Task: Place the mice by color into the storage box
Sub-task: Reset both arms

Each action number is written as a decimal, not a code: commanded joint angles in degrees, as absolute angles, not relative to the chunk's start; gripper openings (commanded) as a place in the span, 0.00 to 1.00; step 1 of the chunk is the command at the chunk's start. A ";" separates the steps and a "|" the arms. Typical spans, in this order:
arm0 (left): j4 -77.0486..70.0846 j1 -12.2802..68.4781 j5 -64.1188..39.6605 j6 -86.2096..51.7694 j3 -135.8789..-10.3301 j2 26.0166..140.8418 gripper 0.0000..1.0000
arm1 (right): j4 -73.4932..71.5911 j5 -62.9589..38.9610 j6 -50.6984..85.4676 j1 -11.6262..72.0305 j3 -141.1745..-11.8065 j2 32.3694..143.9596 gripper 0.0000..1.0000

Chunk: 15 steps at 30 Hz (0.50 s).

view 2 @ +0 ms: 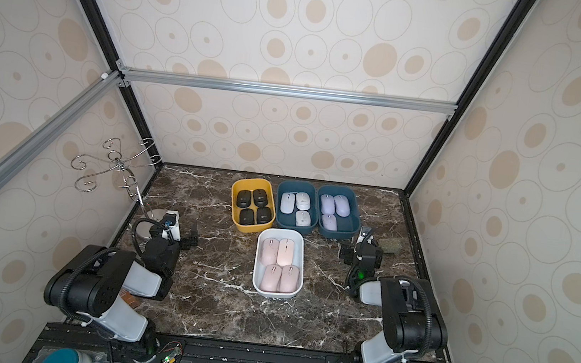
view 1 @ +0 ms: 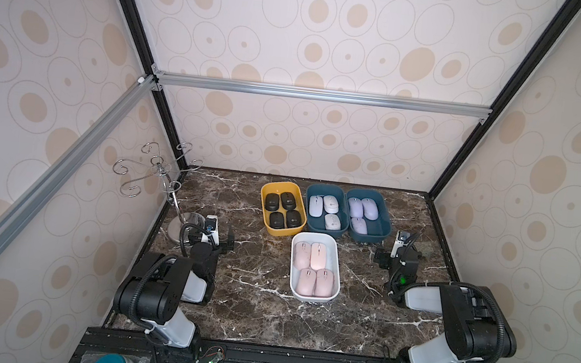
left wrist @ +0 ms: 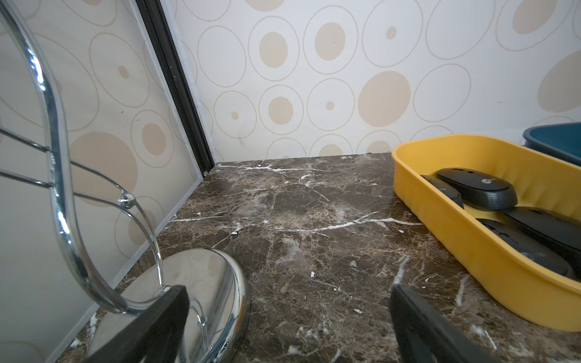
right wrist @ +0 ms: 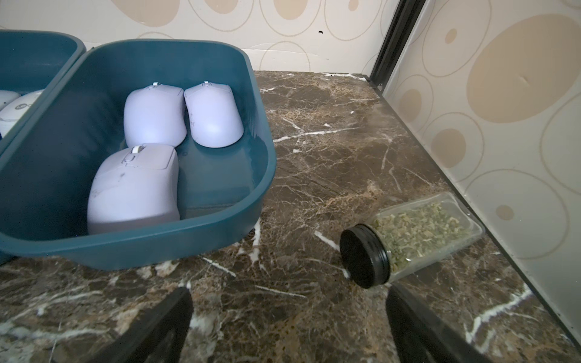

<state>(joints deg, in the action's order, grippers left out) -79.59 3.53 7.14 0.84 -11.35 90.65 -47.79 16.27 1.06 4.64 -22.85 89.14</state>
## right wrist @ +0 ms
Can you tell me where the small green sponge block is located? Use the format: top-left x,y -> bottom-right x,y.
339,192 -> 486,288

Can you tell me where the white mouse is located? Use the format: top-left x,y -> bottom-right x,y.
0,90 -> 21,110
1,89 -> 44,138

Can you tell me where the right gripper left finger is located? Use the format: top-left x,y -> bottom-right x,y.
90,287 -> 194,362

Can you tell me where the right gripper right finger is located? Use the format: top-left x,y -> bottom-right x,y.
386,284 -> 490,362

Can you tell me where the purple mouse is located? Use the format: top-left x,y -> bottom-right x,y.
184,81 -> 244,148
87,144 -> 180,234
123,83 -> 187,148

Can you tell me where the teal storage box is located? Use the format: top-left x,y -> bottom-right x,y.
1,39 -> 276,270
0,29 -> 87,266

